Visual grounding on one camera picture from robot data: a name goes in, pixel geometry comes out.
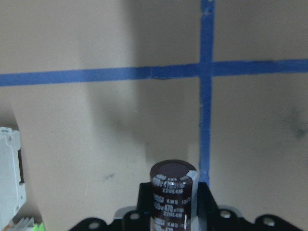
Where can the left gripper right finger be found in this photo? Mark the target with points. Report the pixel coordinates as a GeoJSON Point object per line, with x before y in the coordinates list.
{"type": "Point", "coordinates": [214, 218]}

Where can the brown cylindrical capacitor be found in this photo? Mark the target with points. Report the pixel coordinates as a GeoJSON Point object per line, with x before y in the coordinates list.
{"type": "Point", "coordinates": [174, 188]}

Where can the white grey electrical module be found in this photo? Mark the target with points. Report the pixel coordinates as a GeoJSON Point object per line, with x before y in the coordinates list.
{"type": "Point", "coordinates": [12, 185]}

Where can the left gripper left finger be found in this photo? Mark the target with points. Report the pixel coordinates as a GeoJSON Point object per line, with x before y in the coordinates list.
{"type": "Point", "coordinates": [136, 219]}

